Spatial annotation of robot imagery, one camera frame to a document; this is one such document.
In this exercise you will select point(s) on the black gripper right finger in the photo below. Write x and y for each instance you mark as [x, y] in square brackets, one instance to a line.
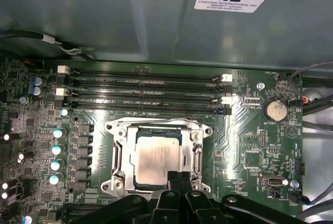
[200, 208]

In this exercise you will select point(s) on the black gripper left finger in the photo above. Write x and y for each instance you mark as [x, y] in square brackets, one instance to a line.
[166, 208]

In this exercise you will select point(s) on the silver topped CPU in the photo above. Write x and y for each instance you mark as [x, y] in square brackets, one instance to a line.
[156, 156]

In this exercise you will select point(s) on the thin metal locking lever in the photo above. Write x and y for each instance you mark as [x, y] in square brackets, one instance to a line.
[156, 121]

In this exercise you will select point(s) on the CPU socket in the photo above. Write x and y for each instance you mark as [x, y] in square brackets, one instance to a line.
[118, 182]

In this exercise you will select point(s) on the black RAM slot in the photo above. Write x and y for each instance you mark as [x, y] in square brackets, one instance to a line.
[156, 97]
[156, 85]
[86, 206]
[156, 107]
[86, 214]
[156, 75]

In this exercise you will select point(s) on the internal USB port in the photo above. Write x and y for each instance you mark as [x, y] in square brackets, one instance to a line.
[273, 181]

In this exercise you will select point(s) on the green motherboard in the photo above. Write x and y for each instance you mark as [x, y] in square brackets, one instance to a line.
[234, 135]

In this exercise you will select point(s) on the round silver capacitor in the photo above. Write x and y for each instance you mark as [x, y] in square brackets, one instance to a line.
[53, 179]
[37, 91]
[55, 166]
[64, 112]
[37, 80]
[56, 149]
[58, 132]

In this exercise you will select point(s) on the silver coin battery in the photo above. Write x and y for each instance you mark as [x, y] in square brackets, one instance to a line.
[275, 109]

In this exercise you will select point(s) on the black and grey PC case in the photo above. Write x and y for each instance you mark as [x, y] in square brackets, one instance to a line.
[104, 13]

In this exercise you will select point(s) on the white label sticker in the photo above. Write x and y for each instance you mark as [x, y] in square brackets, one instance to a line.
[231, 2]

